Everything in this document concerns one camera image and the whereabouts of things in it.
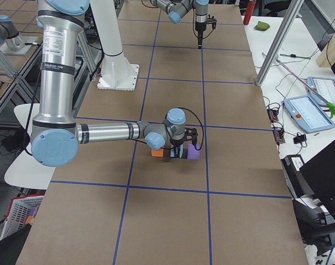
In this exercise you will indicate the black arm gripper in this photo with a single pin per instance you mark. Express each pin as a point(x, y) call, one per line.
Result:
point(178, 144)

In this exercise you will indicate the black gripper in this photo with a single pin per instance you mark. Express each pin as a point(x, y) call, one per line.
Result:
point(200, 32)

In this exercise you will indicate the light blue foam block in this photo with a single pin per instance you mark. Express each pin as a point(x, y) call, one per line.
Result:
point(172, 153)

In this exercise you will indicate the purple foam block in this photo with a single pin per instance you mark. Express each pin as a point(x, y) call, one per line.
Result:
point(192, 153)

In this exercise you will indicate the orange foam block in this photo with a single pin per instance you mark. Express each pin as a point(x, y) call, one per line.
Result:
point(157, 153)

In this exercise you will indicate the red water bottle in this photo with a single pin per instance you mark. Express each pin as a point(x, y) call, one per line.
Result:
point(249, 11)

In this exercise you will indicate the near blue teach pendant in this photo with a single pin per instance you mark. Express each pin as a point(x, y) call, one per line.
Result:
point(307, 114)

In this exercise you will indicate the blue teach pendant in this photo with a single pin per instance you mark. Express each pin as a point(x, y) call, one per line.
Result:
point(307, 114)
point(324, 86)

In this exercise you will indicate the far blue teach pendant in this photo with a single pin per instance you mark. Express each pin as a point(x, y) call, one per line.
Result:
point(324, 86)

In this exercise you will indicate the black laptop computer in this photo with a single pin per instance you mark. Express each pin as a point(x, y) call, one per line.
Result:
point(319, 173)

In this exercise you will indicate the silver reacher grabber tool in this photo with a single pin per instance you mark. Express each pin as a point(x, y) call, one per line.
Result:
point(328, 104)

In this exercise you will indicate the white plastic chair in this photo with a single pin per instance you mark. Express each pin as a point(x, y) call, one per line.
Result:
point(25, 171)

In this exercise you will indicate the white perforated basket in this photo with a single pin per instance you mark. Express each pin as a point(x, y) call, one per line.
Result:
point(20, 212)

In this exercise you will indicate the aluminium frame post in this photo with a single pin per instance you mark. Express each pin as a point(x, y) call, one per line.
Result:
point(284, 28)

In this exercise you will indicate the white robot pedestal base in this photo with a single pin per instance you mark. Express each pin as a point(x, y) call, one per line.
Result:
point(116, 71)

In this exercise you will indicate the green strap wristwatch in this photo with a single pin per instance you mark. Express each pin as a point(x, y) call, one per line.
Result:
point(296, 56)

